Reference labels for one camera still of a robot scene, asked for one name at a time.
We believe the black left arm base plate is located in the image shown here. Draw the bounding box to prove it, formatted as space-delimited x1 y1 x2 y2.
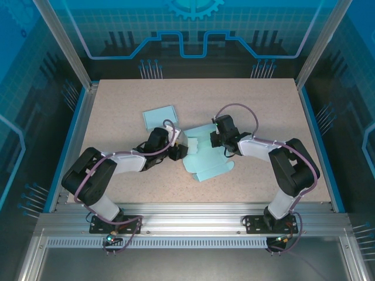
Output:
89 215 144 235

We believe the light blue paper box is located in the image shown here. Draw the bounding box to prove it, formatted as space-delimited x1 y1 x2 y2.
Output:
182 124 235 183
142 105 179 133

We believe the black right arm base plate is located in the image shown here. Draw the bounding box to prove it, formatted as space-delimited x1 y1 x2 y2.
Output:
244 214 299 234

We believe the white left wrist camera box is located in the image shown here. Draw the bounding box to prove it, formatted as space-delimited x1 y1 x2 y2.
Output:
162 124 190 147

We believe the blue table side panel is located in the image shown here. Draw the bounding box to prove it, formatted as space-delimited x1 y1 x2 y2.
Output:
43 87 88 213
298 87 346 213

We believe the aluminium frame post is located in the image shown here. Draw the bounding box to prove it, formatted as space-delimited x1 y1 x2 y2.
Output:
294 0 354 90
31 0 100 91

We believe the cable connector with green light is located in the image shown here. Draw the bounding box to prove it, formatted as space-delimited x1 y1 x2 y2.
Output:
274 234 294 245
105 231 122 244

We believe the slotted grey cable duct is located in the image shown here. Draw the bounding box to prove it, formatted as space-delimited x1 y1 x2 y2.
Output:
46 237 269 249

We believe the grey metal shelf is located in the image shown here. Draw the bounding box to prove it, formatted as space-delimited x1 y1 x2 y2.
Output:
19 234 375 281

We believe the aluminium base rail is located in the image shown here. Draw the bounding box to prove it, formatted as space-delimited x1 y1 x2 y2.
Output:
37 203 349 235

